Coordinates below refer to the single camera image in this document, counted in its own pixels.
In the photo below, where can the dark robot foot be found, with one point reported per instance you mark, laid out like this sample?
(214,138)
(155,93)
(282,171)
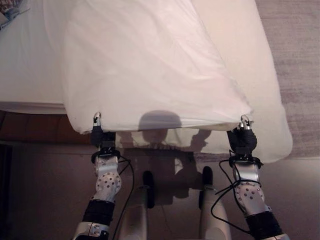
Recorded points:
(148,178)
(207,175)

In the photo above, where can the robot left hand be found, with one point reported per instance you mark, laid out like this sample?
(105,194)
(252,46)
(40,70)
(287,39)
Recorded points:
(102,137)

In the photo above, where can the dark robot left foot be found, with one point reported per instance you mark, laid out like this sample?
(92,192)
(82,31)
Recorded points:
(148,178)

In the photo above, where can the dark robot right foot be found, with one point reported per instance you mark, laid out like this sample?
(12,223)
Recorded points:
(207,175)

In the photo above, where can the patterned pillow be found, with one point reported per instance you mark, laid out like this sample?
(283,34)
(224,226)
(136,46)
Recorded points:
(3,5)

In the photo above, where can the light blue cloth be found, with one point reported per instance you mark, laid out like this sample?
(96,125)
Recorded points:
(11,16)

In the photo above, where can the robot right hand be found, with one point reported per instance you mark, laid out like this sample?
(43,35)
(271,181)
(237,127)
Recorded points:
(243,141)

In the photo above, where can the silver robot leg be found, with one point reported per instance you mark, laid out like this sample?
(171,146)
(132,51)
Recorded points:
(213,212)
(136,215)

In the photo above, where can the white sheeted mattress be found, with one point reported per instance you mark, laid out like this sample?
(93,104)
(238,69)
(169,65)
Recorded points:
(27,70)

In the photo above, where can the brown wooden bed frame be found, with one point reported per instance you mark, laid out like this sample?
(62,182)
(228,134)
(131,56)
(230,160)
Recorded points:
(42,126)

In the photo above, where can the white thin blanket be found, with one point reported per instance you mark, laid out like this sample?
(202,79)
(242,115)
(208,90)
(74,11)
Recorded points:
(140,65)

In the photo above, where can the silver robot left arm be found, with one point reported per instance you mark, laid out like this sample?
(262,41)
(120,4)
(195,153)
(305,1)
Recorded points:
(106,182)

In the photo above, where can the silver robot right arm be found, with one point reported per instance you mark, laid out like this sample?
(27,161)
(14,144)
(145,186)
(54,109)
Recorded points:
(250,190)

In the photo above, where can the silver robot right leg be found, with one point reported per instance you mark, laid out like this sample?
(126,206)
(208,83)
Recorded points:
(213,212)

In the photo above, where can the silver robot left leg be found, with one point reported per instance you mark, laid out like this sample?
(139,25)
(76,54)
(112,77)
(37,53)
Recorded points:
(136,215)

